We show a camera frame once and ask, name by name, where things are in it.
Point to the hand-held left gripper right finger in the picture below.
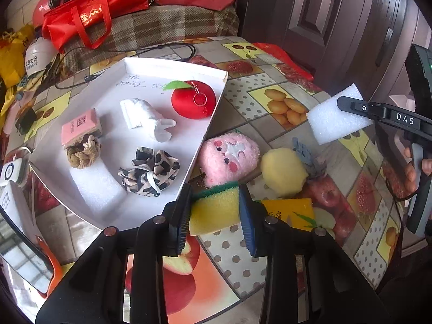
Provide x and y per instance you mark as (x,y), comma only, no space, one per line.
(248,222)

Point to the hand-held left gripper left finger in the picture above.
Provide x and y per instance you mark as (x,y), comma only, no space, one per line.
(180,217)

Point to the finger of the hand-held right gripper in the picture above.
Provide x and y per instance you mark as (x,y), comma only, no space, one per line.
(374,112)

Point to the yellow green sponge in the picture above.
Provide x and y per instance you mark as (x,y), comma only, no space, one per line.
(216,209)

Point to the white foam block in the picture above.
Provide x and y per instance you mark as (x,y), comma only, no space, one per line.
(332,116)
(96,189)

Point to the white cardboard box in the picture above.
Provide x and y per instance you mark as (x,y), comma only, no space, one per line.
(111,114)

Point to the person's right hand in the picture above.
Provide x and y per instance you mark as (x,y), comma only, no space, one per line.
(410,175)

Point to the yellow tissue pack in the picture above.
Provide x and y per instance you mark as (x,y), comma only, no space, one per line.
(290,213)

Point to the leopard print scrunchie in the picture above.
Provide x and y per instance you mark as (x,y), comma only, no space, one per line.
(148,172)

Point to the yellow plush ball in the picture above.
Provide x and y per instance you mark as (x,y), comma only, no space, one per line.
(283,172)

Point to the pink plush toy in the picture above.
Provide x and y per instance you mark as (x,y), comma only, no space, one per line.
(229,158)

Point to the blue hair clip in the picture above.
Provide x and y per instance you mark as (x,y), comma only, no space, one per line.
(308,157)

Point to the red apple plush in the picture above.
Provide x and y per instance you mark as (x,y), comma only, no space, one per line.
(189,103)

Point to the brown metal door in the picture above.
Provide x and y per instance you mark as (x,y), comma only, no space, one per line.
(320,6)

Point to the pink tissue pack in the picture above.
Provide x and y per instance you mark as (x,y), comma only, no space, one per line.
(81,130)

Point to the orange framed mirror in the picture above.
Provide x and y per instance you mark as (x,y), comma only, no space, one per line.
(25,249)

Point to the white round-dial device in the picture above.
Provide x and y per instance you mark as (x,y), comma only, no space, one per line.
(11,172)

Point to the black charger plug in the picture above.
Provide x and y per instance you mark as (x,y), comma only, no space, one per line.
(25,121)

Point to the white helmet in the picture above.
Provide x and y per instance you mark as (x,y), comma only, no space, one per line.
(38,55)

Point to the yellow plastic bag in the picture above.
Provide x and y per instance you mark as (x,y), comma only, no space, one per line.
(13,57)

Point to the red helmet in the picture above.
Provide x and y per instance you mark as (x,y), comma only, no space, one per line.
(52,0)

